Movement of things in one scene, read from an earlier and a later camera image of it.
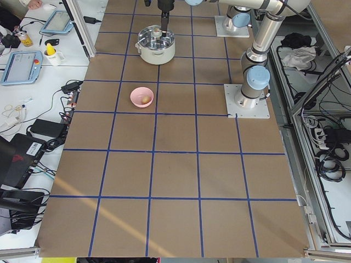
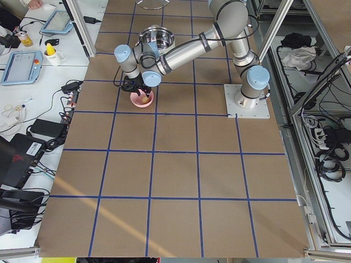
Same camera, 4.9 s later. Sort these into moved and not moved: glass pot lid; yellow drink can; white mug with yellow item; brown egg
Moved: glass pot lid
Not moved: white mug with yellow item; yellow drink can; brown egg
